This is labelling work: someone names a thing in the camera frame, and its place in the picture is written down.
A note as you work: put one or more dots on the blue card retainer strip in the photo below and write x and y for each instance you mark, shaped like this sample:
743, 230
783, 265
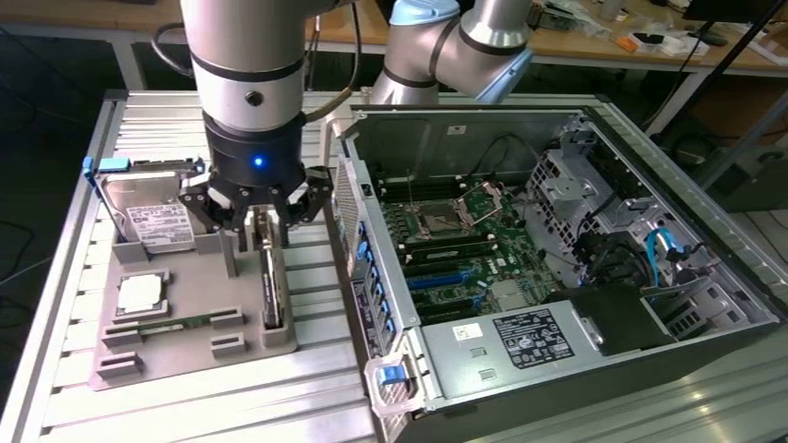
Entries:
384, 314

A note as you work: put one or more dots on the blue disk carrier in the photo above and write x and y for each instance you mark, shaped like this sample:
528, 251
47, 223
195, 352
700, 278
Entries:
114, 164

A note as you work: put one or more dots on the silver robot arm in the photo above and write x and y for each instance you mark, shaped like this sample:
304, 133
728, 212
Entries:
246, 46

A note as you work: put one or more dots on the black RAM stick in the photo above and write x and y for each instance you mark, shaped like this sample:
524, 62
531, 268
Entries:
450, 254

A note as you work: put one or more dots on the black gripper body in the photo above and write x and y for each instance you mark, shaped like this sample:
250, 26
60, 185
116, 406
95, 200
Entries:
252, 152

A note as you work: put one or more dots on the graphics card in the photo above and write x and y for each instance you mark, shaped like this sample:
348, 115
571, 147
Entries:
271, 286

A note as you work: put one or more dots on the wooden desk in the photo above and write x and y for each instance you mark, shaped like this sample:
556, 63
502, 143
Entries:
92, 18
584, 51

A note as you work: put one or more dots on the green RAM stick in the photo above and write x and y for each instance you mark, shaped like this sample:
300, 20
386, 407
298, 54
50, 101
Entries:
172, 324

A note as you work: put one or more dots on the black plastic shroud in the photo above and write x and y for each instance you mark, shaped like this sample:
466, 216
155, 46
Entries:
615, 318

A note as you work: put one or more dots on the grey power supply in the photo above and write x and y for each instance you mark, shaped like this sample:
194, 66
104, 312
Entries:
468, 364

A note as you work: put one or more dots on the metal disk bay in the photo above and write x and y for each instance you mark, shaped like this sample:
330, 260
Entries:
560, 189

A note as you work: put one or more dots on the black slanted pole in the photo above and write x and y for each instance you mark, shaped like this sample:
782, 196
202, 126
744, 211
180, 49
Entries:
727, 60

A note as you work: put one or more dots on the blue case latch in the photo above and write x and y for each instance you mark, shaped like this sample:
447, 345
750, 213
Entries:
391, 374

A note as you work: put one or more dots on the green motherboard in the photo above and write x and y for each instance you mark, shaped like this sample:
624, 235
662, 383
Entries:
523, 258

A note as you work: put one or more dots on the silver CPU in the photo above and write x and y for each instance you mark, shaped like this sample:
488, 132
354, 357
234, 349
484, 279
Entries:
142, 295

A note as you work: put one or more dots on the metal socket cover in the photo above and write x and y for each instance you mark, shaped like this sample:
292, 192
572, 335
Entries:
487, 198

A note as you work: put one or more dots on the CPU socket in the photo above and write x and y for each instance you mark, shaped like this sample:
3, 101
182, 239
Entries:
440, 221

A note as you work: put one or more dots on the grey cabinet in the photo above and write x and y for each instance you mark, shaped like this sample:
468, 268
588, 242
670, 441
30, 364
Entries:
751, 180

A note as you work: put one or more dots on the silver chipset heatsink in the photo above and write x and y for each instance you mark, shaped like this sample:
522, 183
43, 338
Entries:
508, 297

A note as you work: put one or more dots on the grey parts rack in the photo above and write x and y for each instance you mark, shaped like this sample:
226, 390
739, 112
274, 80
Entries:
184, 286

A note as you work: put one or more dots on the blue expansion slot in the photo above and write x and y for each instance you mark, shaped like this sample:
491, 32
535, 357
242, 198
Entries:
438, 280

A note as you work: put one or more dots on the silver hard disk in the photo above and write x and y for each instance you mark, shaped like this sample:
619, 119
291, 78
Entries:
148, 198

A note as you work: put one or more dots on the open PC case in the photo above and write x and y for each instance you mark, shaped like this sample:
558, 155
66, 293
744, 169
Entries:
400, 138

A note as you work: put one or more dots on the thin locking lever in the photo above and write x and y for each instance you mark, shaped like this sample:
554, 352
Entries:
411, 184

